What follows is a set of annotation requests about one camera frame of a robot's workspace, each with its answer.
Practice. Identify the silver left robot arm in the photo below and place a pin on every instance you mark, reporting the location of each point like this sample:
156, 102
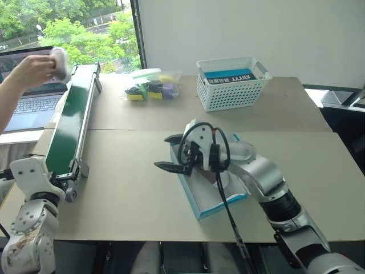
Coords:
28, 234

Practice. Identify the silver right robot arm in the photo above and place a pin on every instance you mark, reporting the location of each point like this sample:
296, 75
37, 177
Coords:
273, 185

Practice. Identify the blue white open shoebox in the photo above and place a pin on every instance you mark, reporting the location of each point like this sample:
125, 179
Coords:
204, 197

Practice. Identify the person's bare hand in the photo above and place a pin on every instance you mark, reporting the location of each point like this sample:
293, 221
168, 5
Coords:
34, 70

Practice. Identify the dark window frame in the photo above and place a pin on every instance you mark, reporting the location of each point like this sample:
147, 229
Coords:
139, 31

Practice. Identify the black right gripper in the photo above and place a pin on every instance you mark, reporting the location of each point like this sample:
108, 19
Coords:
191, 155

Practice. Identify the white pink paper sheet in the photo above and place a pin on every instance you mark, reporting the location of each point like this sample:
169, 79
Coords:
221, 179

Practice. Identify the silver open laptop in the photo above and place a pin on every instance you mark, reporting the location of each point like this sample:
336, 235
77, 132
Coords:
31, 105

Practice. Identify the blue box in basket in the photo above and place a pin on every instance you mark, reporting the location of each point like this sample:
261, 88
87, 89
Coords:
228, 76

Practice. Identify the white side table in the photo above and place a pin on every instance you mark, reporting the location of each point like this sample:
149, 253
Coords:
17, 145

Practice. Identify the person's bare forearm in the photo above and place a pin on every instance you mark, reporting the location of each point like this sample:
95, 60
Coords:
7, 100

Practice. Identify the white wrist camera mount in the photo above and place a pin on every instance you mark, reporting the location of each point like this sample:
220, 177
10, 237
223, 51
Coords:
204, 142
31, 177

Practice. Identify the clear bag of colourful blocks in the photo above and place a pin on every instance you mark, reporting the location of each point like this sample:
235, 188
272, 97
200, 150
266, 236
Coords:
154, 88

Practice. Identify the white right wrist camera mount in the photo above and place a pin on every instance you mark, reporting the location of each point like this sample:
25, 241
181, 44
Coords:
204, 142

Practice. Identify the dark glossy desk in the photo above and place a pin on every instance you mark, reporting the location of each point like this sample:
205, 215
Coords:
342, 120

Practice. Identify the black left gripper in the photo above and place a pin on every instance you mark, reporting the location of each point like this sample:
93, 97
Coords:
63, 181

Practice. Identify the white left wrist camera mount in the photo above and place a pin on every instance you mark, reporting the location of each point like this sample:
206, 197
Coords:
31, 177

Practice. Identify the white perforated plastic basket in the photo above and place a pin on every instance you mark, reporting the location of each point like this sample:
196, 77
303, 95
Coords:
228, 94

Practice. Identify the grey rounded shape under table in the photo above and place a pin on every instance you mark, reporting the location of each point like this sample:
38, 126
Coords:
148, 258

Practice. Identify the green belt conveyor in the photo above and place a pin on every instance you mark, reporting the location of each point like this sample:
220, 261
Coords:
71, 114

